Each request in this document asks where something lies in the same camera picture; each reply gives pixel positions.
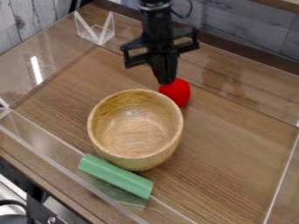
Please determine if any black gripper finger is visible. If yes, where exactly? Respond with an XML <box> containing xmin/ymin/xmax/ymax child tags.
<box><xmin>150</xmin><ymin>55</ymin><xmax>166</xmax><ymax>84</ymax></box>
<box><xmin>164</xmin><ymin>51</ymin><xmax>178</xmax><ymax>85</ymax></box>

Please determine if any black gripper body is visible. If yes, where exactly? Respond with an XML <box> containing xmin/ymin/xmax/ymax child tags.
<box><xmin>120</xmin><ymin>11</ymin><xmax>199</xmax><ymax>67</ymax></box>

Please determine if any red plush fruit green leaf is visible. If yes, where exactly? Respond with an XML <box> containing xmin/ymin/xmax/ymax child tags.
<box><xmin>159</xmin><ymin>78</ymin><xmax>192</xmax><ymax>107</ymax></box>

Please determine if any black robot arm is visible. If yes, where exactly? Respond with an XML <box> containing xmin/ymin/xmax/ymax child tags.
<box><xmin>120</xmin><ymin>0</ymin><xmax>200</xmax><ymax>85</ymax></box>

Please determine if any wooden bowl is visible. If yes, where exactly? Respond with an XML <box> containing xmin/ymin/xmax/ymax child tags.
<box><xmin>87</xmin><ymin>88</ymin><xmax>183</xmax><ymax>172</ymax></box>

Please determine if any green rectangular block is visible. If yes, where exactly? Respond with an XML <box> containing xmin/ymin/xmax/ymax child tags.
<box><xmin>78</xmin><ymin>154</ymin><xmax>155</xmax><ymax>200</ymax></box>

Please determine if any clear acrylic tray enclosure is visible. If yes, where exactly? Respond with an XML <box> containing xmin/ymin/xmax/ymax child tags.
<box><xmin>0</xmin><ymin>8</ymin><xmax>299</xmax><ymax>224</ymax></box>

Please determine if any black metal mount bracket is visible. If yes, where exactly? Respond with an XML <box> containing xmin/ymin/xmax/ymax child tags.
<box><xmin>27</xmin><ymin>195</ymin><xmax>66</xmax><ymax>224</ymax></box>

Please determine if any black cable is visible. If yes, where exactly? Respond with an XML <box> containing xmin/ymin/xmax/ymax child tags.
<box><xmin>0</xmin><ymin>200</ymin><xmax>31</xmax><ymax>224</ymax></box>

